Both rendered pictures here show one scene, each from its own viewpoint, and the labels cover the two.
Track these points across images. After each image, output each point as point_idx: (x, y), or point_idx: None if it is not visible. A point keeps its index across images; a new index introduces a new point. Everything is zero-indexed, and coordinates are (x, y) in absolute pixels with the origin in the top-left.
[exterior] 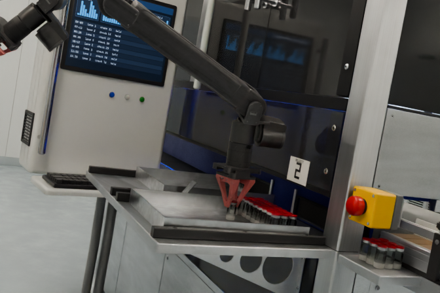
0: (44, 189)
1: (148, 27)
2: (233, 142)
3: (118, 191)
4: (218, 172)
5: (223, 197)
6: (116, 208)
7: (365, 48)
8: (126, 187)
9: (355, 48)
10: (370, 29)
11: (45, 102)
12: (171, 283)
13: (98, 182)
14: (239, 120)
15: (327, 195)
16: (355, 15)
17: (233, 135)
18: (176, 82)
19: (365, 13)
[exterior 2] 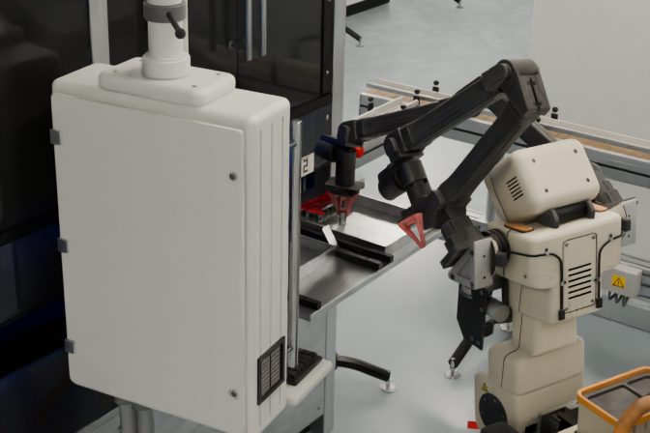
0: (330, 366)
1: None
2: (355, 166)
3: (390, 255)
4: (353, 195)
5: (348, 211)
6: (394, 266)
7: (339, 55)
8: (335, 277)
9: (331, 57)
10: (340, 41)
11: (298, 301)
12: (156, 425)
13: (349, 290)
14: (353, 149)
15: (329, 163)
16: (327, 34)
17: (355, 161)
18: (56, 216)
19: (336, 31)
